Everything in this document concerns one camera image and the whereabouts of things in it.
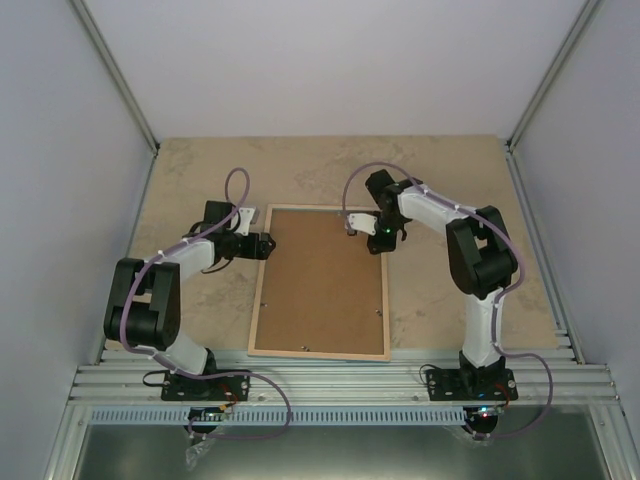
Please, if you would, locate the aluminium corner post left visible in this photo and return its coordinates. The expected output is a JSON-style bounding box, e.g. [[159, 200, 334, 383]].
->
[[68, 0, 160, 156]]

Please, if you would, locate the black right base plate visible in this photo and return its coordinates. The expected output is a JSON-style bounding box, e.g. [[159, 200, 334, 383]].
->
[[419, 362, 519, 402]]

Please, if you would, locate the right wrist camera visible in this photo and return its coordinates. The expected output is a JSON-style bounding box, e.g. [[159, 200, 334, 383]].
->
[[345, 212, 377, 236]]

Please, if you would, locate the brown frame backing board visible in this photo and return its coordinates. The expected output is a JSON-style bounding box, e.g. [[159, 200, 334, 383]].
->
[[253, 208, 385, 356]]

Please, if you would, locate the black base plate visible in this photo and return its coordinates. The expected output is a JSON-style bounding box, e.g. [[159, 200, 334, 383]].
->
[[419, 362, 519, 402], [142, 370, 250, 403]]

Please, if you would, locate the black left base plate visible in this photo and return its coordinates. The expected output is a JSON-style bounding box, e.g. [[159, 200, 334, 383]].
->
[[142, 370, 250, 403]]

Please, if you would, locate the blue wooden picture frame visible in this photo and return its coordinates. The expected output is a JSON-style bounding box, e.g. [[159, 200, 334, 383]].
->
[[247, 202, 392, 365]]

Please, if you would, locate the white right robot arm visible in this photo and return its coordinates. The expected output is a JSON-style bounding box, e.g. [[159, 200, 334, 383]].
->
[[362, 170, 518, 401]]

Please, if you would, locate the right controller board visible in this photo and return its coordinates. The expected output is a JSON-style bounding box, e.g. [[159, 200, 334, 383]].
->
[[471, 404, 505, 418]]

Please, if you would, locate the left controller board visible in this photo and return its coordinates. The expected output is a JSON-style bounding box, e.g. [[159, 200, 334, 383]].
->
[[187, 404, 234, 423]]

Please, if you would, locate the aluminium rail platform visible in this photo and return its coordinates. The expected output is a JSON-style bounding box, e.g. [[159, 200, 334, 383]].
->
[[68, 348, 620, 406]]

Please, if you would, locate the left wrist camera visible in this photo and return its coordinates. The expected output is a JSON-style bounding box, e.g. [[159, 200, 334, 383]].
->
[[231, 206, 260, 236]]

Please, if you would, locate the aluminium corner post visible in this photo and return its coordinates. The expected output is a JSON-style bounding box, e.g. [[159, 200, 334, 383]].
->
[[504, 0, 604, 154], [68, 0, 160, 156]]

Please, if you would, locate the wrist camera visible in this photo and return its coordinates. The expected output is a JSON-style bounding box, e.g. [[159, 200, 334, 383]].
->
[[345, 212, 377, 236], [231, 206, 260, 236]]

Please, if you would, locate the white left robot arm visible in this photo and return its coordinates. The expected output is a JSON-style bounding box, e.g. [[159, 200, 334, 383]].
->
[[103, 200, 276, 399]]

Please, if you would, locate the controller board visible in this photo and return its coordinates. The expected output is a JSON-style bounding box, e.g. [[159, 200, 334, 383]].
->
[[187, 404, 234, 423], [471, 404, 505, 418]]

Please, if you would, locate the slotted grey cable duct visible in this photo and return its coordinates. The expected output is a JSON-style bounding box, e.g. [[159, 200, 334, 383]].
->
[[91, 406, 466, 427]]

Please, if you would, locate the aluminium corner post right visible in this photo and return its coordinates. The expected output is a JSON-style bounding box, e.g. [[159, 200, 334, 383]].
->
[[504, 0, 604, 154]]

